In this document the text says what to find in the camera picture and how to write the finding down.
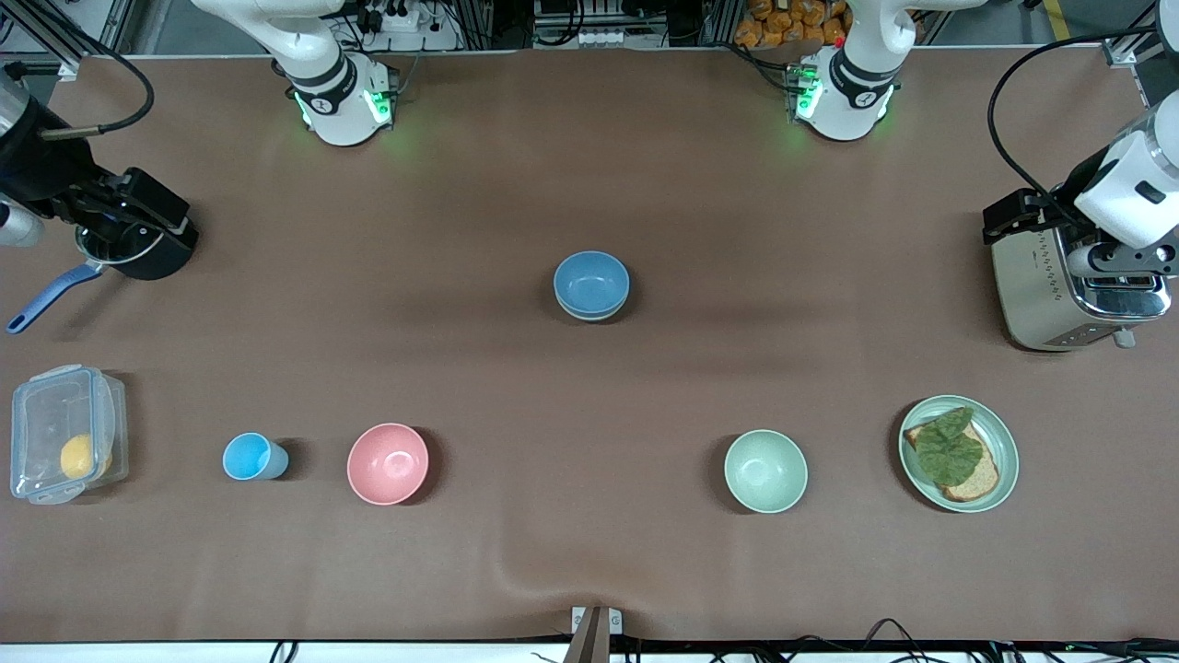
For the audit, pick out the yellow lemon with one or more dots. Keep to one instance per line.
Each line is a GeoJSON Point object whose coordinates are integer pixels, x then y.
{"type": "Point", "coordinates": [78, 456]}

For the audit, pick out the green lettuce leaf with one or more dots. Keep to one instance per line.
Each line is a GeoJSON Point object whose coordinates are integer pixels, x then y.
{"type": "Point", "coordinates": [949, 451]}

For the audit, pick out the pale green bowl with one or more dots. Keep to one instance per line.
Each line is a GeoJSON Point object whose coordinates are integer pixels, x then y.
{"type": "Point", "coordinates": [765, 471]}
{"type": "Point", "coordinates": [590, 318]}

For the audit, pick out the orange packaged snacks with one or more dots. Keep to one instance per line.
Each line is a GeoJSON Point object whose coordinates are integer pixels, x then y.
{"type": "Point", "coordinates": [783, 23]}

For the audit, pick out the small white socket strip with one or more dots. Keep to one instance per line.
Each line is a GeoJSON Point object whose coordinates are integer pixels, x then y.
{"type": "Point", "coordinates": [599, 39]}

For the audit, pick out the brown table cloth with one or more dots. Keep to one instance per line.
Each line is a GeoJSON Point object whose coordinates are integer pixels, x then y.
{"type": "Point", "coordinates": [571, 516]}

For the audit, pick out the light blue cup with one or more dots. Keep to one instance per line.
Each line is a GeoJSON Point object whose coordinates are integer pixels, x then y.
{"type": "Point", "coordinates": [247, 456]}

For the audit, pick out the white power strip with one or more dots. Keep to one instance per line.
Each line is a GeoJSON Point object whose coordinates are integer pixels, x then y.
{"type": "Point", "coordinates": [405, 17]}

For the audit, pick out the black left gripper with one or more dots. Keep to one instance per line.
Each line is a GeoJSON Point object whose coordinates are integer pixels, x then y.
{"type": "Point", "coordinates": [1059, 200]}

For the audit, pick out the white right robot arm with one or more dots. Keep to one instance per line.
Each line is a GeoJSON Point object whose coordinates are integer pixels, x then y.
{"type": "Point", "coordinates": [336, 110]}

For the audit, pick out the grey metal bracket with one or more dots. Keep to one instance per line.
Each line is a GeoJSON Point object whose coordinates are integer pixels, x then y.
{"type": "Point", "coordinates": [614, 622]}

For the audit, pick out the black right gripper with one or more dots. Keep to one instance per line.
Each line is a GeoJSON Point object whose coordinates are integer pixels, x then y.
{"type": "Point", "coordinates": [44, 175]}

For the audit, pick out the blue bowl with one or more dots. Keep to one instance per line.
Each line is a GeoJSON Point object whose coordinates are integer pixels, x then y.
{"type": "Point", "coordinates": [591, 281]}

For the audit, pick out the pink bowl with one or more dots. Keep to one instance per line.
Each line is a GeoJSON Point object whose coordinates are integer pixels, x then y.
{"type": "Point", "coordinates": [388, 463]}

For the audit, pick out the clear plastic lidded container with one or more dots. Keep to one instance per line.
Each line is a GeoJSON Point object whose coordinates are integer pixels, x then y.
{"type": "Point", "coordinates": [46, 414]}

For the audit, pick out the glass lid with blue knob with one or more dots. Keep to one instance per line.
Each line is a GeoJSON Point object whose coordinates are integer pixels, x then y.
{"type": "Point", "coordinates": [109, 252]}

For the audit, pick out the brown bread slice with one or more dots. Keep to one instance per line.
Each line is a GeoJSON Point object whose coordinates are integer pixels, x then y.
{"type": "Point", "coordinates": [981, 479]}

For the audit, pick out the aluminium frame profile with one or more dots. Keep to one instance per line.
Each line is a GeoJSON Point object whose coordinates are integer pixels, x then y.
{"type": "Point", "coordinates": [51, 41]}
{"type": "Point", "coordinates": [1126, 53]}

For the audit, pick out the pale green plate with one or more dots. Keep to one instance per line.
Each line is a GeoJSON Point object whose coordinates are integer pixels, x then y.
{"type": "Point", "coordinates": [1002, 437]}

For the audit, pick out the beige chrome toaster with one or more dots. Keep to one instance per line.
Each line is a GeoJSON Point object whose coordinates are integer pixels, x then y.
{"type": "Point", "coordinates": [1032, 295]}

